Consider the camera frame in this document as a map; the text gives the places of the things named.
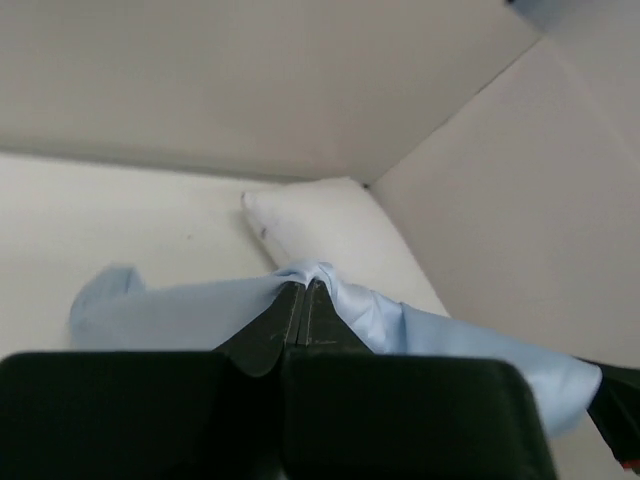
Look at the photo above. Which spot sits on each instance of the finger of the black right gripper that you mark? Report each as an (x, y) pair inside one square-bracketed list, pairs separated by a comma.
[(611, 399)]

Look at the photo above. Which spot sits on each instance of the light blue pillowcase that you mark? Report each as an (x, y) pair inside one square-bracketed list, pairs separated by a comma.
[(115, 311)]

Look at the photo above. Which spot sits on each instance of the white pillow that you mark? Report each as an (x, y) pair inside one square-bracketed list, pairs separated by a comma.
[(337, 221)]

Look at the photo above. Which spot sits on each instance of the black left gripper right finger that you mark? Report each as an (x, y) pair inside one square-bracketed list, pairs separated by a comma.
[(352, 414)]

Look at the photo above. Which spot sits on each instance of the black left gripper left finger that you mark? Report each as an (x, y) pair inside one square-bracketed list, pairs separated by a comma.
[(212, 414)]

